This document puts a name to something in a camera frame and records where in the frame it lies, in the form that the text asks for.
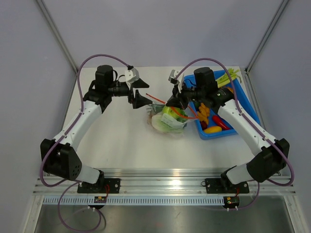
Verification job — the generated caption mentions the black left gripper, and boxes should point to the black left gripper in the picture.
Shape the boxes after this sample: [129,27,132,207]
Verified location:
[107,79,152,108]

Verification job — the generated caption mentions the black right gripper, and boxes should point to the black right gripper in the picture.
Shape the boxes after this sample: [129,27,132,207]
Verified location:
[167,81,206,110]

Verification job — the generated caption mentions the green apple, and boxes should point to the green apple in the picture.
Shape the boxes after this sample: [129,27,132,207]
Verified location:
[162,105,182,118]

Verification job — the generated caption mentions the napa cabbage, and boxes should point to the napa cabbage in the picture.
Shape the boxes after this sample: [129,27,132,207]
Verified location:
[151,112,188,133]

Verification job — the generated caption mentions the clear zip bag orange zipper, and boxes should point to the clear zip bag orange zipper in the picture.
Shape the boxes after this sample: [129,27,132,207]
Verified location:
[146,93,198,137]

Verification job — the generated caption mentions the green scallion bunch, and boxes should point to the green scallion bunch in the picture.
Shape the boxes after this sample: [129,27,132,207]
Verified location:
[146,103,166,114]

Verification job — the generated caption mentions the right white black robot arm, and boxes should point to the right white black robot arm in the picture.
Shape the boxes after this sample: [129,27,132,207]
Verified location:
[166,67,290,192]

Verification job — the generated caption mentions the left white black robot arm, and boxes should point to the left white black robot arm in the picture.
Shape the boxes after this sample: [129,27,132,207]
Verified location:
[40,65,152,193]

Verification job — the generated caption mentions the light green leafy vegetable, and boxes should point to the light green leafy vegetable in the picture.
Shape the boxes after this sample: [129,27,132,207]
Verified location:
[216,68,240,88]

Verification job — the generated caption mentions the orange ginger root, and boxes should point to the orange ginger root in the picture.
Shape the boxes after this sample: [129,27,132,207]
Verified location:
[197,103,210,125]

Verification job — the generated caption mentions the red chili pepper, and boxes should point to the red chili pepper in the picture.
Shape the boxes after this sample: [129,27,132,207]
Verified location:
[212,115,230,131]

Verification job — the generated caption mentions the dark purple fruit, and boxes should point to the dark purple fruit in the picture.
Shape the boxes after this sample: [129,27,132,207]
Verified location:
[200,121,208,130]

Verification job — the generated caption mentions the yellow mango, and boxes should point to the yellow mango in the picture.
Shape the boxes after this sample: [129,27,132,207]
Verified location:
[203,126,222,134]

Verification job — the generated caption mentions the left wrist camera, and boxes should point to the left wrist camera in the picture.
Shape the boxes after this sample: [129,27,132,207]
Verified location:
[124,68,140,84]

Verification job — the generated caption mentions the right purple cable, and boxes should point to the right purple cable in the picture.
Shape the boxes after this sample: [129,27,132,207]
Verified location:
[174,57,295,211]

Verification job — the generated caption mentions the purple cable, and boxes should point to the purple cable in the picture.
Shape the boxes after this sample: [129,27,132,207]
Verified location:
[40,53,133,229]
[174,57,295,211]

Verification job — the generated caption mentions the aluminium rail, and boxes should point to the aluminium rail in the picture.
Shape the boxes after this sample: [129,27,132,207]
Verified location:
[33,168,296,196]

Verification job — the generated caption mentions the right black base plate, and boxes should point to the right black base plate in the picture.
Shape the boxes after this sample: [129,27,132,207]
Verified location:
[201,178,250,194]

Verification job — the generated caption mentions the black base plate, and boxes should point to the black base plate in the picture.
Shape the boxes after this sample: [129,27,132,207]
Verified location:
[77,178,121,194]
[201,178,250,194]

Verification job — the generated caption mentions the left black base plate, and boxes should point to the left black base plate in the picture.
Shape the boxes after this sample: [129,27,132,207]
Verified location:
[77,178,121,194]

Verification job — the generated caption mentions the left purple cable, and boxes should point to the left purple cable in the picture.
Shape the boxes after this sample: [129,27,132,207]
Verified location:
[40,53,133,229]

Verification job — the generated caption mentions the white slotted cable duct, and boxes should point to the white slotted cable duct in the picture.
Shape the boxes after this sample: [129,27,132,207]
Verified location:
[43,196,224,206]

